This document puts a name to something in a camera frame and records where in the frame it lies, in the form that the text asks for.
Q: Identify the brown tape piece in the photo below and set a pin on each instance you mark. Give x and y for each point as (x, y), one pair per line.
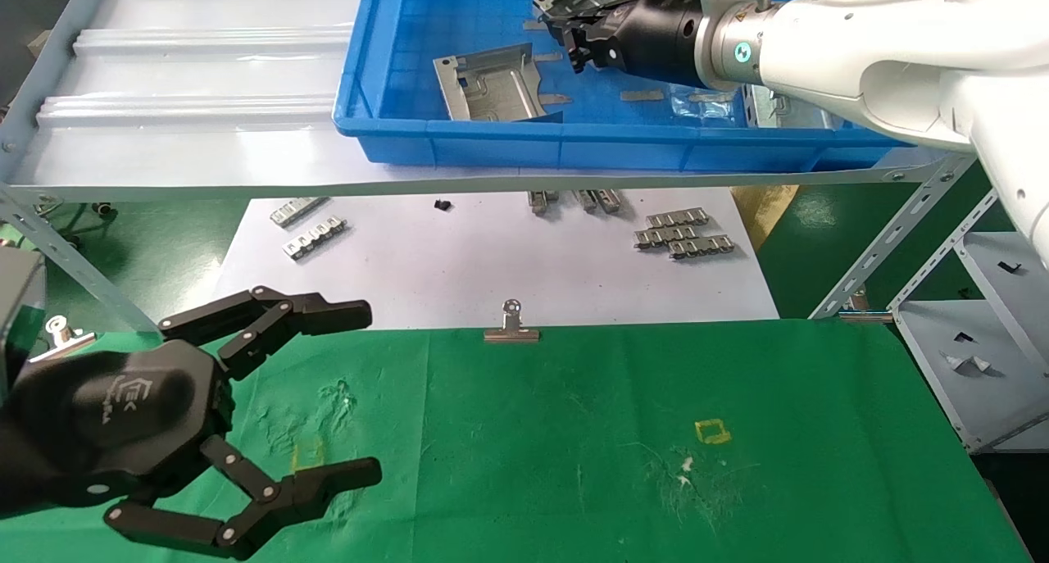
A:
(642, 96)
(710, 98)
(532, 26)
(548, 57)
(557, 100)

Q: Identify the small white part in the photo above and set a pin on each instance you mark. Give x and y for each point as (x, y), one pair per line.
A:
(971, 365)

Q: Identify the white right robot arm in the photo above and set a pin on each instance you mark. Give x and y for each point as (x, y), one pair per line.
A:
(860, 38)

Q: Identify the brown cardboard piece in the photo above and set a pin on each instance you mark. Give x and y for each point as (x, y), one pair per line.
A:
(766, 206)

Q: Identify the grey lower rack shelf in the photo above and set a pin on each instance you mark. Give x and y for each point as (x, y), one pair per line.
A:
(983, 399)

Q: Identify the white glossy shelf panel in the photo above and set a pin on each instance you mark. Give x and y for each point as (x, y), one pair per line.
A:
(205, 137)

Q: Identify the blue plastic tray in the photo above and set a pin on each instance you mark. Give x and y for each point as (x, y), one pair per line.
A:
(459, 14)

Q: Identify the clear plastic film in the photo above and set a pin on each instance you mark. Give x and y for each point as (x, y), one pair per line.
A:
(697, 108)

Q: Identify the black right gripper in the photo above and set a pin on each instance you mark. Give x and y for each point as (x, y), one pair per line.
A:
(660, 34)

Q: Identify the silver binder clip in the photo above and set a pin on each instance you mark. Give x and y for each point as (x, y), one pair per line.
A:
(512, 334)
(61, 333)
(860, 315)

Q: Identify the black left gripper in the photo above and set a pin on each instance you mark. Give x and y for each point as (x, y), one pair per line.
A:
(123, 415)

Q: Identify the green table cloth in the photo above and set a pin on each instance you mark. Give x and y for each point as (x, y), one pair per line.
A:
(508, 448)

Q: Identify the small metal clip strip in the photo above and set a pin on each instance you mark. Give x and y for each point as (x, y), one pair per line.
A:
(678, 218)
(701, 247)
(299, 211)
(315, 238)
(586, 201)
(541, 202)
(609, 202)
(664, 236)

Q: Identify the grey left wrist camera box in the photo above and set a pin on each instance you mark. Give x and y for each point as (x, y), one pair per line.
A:
(16, 292)

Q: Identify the white paper sheet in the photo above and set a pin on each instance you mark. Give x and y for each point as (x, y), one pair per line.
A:
(459, 260)

